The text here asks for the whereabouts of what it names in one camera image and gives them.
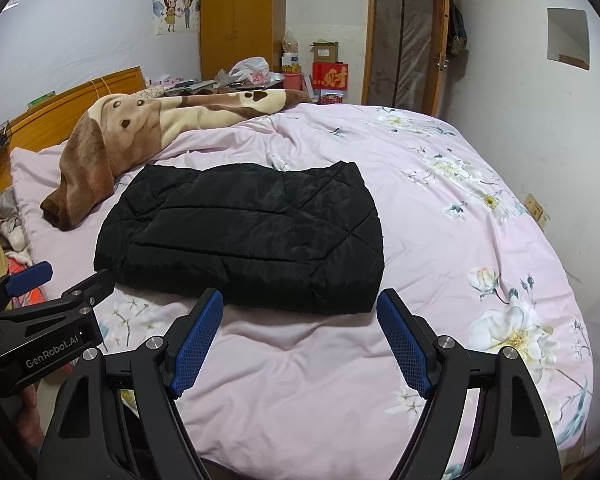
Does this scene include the cardboard box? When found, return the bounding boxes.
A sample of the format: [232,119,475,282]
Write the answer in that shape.
[309,42,339,64]

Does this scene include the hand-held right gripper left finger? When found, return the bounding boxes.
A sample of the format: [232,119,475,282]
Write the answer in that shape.
[36,287,225,480]

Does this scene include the pink floral quilt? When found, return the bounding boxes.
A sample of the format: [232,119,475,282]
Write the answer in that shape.
[7,102,595,480]

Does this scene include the open wooden door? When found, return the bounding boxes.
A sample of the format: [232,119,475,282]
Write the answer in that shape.
[436,0,453,118]

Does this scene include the door frame with screen curtain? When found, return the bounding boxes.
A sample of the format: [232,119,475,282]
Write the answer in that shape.
[361,0,443,116]

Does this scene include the wooden wardrobe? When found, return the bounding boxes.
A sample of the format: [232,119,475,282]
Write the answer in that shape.
[200,0,287,81]

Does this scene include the wall socket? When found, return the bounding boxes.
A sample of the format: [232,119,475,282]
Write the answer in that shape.
[524,193,550,231]

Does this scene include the pile of clothes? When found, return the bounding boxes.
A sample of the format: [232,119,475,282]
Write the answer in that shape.
[0,187,33,261]

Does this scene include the red gift box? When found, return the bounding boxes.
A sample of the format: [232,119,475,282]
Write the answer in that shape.
[312,62,349,93]

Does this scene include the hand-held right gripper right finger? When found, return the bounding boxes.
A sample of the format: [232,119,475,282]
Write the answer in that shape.
[376,287,563,480]

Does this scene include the hanging bags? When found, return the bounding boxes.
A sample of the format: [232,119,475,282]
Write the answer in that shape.
[447,0,468,58]

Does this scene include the person's left hand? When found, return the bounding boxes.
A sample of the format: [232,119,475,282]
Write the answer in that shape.
[17,385,43,443]

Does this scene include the black puffer jacket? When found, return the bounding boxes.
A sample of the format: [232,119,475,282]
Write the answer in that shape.
[93,161,385,316]

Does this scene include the wooden headboard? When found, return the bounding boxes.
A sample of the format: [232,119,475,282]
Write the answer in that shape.
[0,66,146,211]

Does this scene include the cartoon couple wall sticker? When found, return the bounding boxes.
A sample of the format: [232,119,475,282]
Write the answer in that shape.
[154,0,201,37]

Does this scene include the white plastic bag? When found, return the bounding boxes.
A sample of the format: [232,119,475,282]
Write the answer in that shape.
[228,56,271,86]

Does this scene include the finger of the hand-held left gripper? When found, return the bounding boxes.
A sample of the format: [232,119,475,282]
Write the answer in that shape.
[62,269,116,313]
[0,261,54,313]

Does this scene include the brown dog printed blanket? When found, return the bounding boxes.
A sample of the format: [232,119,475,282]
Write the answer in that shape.
[40,87,313,232]

